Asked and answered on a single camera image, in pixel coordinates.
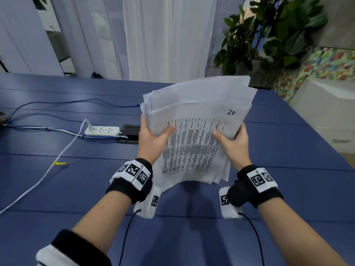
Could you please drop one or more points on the person's left hand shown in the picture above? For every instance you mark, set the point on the person's left hand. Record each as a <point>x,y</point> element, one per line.
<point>149,146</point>

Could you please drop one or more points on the person's right hand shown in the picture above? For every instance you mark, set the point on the person's right hand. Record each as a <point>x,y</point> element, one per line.
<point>237,152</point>

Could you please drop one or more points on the dense table print paper sheet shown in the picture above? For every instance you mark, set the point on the dense table print paper sheet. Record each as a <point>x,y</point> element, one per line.
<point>191,146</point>

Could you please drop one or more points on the pile of printed papers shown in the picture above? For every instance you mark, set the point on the pile of printed papers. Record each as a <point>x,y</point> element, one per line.
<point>199,88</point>

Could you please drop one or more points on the person's right forearm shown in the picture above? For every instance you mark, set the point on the person's right forearm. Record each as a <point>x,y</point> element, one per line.
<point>296,235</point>

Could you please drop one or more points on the white power strip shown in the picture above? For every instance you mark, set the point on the white power strip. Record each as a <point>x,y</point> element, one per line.
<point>102,131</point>

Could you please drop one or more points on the white plug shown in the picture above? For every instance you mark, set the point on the white plug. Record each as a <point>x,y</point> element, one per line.
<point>90,126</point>

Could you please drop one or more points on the small black floor object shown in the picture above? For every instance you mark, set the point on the small black floor object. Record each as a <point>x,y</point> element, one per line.
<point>97,75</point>

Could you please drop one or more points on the white cabinet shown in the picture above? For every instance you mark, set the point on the white cabinet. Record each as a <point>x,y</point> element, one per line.
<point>327,113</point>

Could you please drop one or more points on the green potted plant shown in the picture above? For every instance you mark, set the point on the green potted plant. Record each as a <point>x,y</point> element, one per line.
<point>38,4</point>
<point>277,33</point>

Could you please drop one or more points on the black white left armband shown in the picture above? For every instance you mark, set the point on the black white left armband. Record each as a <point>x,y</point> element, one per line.
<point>72,246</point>

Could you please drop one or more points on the sheer white curtain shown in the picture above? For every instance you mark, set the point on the sheer white curtain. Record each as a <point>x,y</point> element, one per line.
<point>83,38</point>

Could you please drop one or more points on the dark brown object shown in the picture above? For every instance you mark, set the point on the dark brown object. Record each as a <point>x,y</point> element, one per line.
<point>2,119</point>

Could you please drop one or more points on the concrete pillar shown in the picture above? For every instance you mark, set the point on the concrete pillar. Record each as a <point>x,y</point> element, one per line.
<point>338,24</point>

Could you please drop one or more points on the black metal rack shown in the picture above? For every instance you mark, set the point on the black metal rack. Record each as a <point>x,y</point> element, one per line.
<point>3,66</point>

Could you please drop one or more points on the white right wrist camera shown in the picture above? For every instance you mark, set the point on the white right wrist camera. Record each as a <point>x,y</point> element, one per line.
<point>230,211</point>

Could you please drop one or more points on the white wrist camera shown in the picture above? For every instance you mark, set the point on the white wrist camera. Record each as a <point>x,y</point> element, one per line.
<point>230,211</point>
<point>147,210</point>

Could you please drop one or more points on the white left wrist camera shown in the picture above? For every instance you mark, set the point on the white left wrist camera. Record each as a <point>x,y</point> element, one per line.
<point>147,210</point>

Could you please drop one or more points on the colourful mosaic tile wall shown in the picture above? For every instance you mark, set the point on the colourful mosaic tile wall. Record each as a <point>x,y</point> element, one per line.
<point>327,63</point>

